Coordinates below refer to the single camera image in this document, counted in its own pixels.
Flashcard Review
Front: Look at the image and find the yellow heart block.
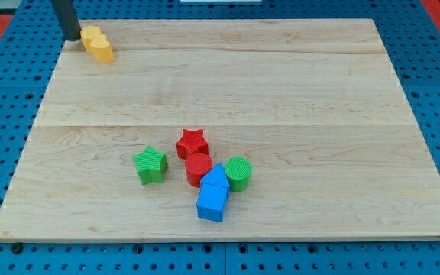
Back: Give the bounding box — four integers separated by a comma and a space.
90, 34, 115, 63

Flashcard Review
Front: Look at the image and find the yellow hexagon block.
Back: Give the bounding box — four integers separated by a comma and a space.
80, 25, 101, 52

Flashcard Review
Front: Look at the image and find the red star block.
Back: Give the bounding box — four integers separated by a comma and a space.
176, 129, 209, 160

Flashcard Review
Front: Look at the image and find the red cylinder block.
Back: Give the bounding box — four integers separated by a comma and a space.
185, 153, 212, 188

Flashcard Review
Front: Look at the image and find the green cylinder block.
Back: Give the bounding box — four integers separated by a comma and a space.
225, 157, 252, 192

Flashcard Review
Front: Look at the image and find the blue triangle block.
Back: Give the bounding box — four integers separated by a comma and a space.
200, 163, 230, 199

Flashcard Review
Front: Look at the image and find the light wooden board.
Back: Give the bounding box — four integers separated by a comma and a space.
0, 19, 440, 244

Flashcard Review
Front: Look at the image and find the blue cube block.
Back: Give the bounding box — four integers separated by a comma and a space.
196, 184, 229, 222

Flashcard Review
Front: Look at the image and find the green star block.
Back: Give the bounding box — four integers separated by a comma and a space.
132, 146, 169, 185

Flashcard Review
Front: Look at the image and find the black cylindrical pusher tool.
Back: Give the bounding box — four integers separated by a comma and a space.
50, 0, 81, 41

